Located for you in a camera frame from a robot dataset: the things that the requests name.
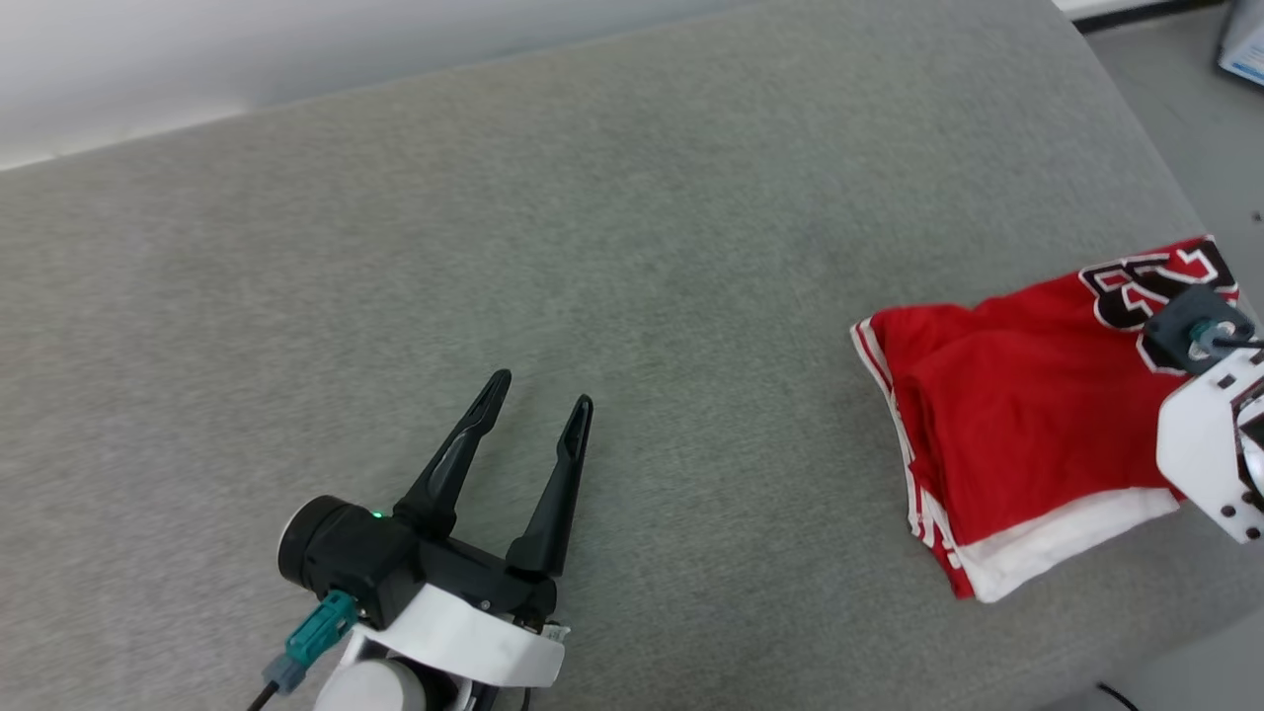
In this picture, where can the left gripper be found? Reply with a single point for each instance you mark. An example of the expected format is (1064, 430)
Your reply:
(474, 632)

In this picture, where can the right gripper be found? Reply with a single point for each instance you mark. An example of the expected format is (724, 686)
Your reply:
(1210, 444)

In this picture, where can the red and white basketball jersey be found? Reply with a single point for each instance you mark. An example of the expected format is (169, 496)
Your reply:
(1017, 415)

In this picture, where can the grey fabric sofa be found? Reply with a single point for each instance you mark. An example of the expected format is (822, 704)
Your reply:
(494, 247)

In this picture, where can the blue and white box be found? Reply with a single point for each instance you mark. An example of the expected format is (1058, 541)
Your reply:
(1246, 39)

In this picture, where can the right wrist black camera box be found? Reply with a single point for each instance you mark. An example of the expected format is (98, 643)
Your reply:
(1175, 331)

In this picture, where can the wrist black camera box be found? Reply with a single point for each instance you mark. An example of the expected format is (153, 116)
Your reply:
(346, 553)
(1175, 331)

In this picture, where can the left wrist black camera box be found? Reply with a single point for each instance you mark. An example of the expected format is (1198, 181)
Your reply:
(346, 553)

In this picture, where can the dark wall baseboard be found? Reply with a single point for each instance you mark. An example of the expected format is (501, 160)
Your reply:
(1136, 17)

